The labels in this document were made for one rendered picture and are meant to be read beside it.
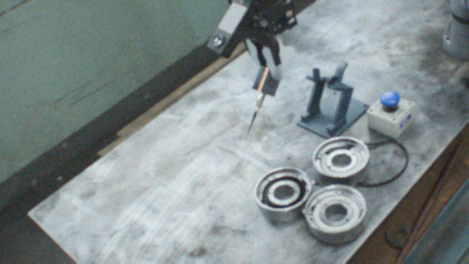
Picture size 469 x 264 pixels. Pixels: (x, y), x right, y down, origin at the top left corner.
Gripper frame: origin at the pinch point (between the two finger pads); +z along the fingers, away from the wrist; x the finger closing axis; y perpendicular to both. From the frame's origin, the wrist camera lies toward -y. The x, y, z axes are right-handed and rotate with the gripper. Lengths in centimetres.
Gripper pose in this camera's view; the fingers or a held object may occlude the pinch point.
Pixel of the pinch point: (269, 75)
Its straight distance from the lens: 110.1
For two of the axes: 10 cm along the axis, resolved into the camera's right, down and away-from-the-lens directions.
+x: -6.7, -3.4, 6.6
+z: 2.3, 7.6, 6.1
